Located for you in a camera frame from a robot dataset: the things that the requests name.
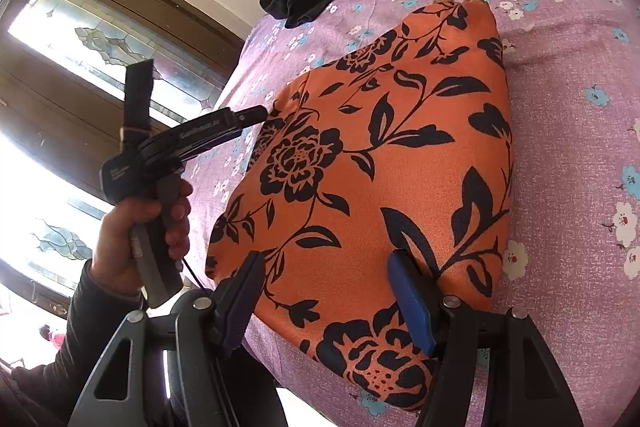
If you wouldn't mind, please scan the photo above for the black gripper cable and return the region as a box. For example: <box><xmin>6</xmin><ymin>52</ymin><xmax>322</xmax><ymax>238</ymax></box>
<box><xmin>181</xmin><ymin>257</ymin><xmax>206</xmax><ymax>293</ymax></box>

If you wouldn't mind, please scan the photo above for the purple floral bedsheet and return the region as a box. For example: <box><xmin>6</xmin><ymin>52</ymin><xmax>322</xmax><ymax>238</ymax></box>
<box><xmin>192</xmin><ymin>0</ymin><xmax>640</xmax><ymax>427</ymax></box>

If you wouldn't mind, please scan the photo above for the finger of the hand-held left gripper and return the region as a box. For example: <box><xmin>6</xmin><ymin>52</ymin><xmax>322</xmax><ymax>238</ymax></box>
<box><xmin>234</xmin><ymin>105</ymin><xmax>271</xmax><ymax>130</ymax></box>

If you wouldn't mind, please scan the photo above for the stained-glass window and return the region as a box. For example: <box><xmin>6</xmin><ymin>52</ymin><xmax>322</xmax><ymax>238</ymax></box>
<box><xmin>0</xmin><ymin>0</ymin><xmax>238</xmax><ymax>308</ymax></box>

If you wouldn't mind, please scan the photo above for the brown wooden window frame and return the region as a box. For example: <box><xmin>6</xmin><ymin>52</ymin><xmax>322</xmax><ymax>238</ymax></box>
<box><xmin>0</xmin><ymin>0</ymin><xmax>251</xmax><ymax>323</ymax></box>

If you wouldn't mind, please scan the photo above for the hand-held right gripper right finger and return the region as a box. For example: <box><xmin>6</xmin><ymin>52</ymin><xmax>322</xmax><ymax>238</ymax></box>
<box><xmin>386</xmin><ymin>250</ymin><xmax>584</xmax><ymax>427</ymax></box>

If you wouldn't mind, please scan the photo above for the orange black floral blouse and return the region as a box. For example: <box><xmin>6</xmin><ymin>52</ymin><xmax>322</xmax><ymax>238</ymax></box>
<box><xmin>205</xmin><ymin>0</ymin><xmax>516</xmax><ymax>410</ymax></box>

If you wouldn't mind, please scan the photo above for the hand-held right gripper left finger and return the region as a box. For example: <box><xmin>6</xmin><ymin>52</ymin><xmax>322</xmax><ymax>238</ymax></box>
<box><xmin>67</xmin><ymin>250</ymin><xmax>267</xmax><ymax>427</ymax></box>

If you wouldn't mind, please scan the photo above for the person's left forearm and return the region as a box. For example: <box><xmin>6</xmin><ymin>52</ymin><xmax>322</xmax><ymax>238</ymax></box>
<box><xmin>10</xmin><ymin>259</ymin><xmax>145</xmax><ymax>408</ymax></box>

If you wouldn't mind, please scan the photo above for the person's left hand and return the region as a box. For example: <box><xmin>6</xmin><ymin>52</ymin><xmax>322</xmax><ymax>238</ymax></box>
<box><xmin>90</xmin><ymin>179</ymin><xmax>194</xmax><ymax>296</ymax></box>

